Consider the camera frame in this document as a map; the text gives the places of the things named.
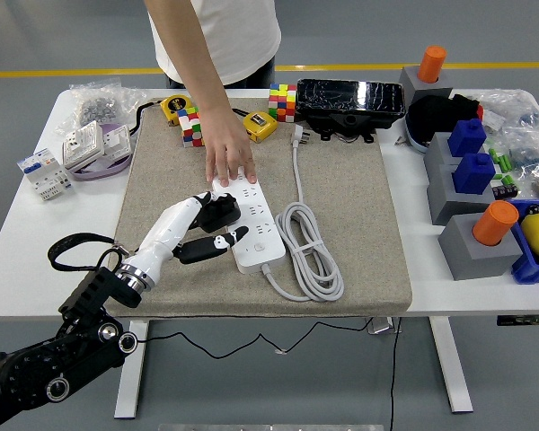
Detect person's right hand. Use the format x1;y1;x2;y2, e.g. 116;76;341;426
204;106;259;189

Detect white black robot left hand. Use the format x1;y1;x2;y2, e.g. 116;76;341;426
123;190;251;282

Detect black plug adapter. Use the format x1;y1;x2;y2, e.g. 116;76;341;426
189;192;243;233

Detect white power strip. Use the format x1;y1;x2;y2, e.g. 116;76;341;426
210;172;287;275

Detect black plug cord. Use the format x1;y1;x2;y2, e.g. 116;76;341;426
48;232;127;273

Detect yellow tape measure square label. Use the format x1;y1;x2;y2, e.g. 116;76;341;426
231;107;279;144

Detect colourful puzzle cube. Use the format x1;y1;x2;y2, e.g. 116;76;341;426
177;105;207;148
268;83;298;123

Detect yellow tape measure round label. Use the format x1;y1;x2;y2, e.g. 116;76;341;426
129;93;193;136

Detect purple tape roll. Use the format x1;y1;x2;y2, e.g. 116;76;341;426
66;121;132;181

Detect person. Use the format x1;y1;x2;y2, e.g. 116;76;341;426
143;0;283;90

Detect white circuit breaker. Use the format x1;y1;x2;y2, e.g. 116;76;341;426
16;147;75;202

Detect clear bag of metal nuts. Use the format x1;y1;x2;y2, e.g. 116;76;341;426
53;78;147;136

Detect grey-brown mat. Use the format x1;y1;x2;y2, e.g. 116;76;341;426
105;96;413;319

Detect white table leg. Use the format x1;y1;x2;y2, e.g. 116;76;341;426
113;319;150;419
429;316;473;414

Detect light blue bowl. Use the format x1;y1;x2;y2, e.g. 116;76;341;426
403;111;432;156

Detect grey block with hole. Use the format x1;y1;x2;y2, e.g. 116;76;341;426
399;65;455;107
437;213;525;282
425;163;498;225
422;132;466;174

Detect black cloth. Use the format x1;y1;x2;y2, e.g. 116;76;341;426
406;92;484;145

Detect orange cylinder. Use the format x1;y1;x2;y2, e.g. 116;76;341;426
471;199;521;247
416;44;448;84

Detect blue block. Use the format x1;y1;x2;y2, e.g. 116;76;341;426
451;152;496;195
446;117;488;158

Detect green plastic pegs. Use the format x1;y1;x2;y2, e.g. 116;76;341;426
487;147;517;174

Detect black small components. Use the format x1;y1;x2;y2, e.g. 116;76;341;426
491;174;518;201

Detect clear bag of small parts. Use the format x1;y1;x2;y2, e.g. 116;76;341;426
478;88;539;136

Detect clear bag of blue parts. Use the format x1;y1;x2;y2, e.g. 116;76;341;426
505;128;539;180

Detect blue plastic bin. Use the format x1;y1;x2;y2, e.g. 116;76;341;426
507;198;539;285

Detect black table control panel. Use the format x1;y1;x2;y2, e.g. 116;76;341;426
496;315;539;326

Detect white power strip cord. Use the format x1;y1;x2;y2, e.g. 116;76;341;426
262;125;345;303

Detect white wall socket panel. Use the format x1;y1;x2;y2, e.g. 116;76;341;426
99;124;132;163
61;120;105;171

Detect thin black cable wavy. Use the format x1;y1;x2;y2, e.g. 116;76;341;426
137;316;374;360

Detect metal bracket under table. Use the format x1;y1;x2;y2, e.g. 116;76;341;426
366;316;403;336

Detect thin black cable hanging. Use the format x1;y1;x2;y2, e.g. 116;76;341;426
388;316;403;431

